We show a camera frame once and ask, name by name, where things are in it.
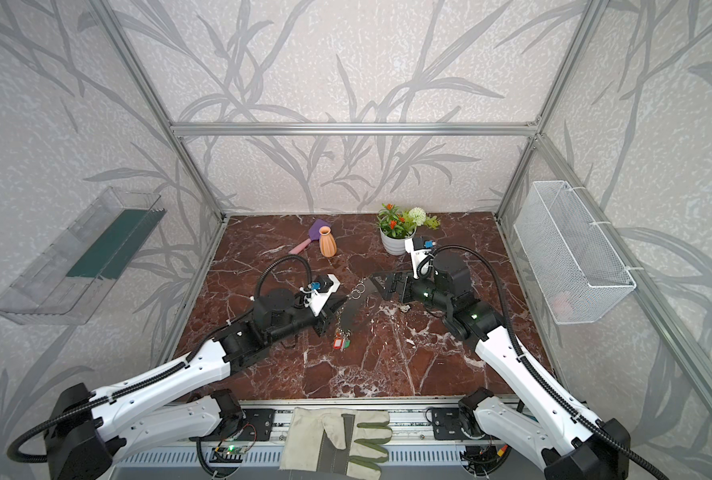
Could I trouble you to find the left circuit board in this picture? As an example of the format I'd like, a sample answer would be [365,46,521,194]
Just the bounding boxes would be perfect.
[210,444,251,465]

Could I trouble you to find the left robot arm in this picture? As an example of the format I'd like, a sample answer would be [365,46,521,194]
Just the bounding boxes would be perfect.
[7,254,347,479]

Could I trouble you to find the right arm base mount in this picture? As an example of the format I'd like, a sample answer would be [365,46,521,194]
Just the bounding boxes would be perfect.
[425,407,469,441]

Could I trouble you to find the white pot artificial plant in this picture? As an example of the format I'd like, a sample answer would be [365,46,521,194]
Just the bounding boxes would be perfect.
[377,204,441,256]

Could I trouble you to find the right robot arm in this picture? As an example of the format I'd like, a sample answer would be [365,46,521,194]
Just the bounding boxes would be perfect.
[375,237,666,479]

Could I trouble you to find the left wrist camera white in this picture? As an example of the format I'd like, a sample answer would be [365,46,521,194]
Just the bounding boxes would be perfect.
[300,273,341,317]

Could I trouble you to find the white wire mesh basket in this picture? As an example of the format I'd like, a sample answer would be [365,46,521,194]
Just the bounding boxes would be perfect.
[514,180,636,325]

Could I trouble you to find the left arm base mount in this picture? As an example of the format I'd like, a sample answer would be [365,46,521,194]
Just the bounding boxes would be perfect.
[214,408,276,442]

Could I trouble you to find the clear plastic wall shelf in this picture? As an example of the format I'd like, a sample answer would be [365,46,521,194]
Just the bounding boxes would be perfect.
[0,187,166,326]

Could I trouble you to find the beige green work glove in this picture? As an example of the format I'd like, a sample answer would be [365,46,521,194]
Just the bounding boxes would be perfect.
[280,408,393,479]

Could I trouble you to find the orange ribbed vase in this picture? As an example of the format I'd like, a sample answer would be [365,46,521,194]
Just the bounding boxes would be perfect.
[319,225,338,258]

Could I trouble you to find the right circuit board wires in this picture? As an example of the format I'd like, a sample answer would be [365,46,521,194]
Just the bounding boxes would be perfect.
[460,443,516,475]

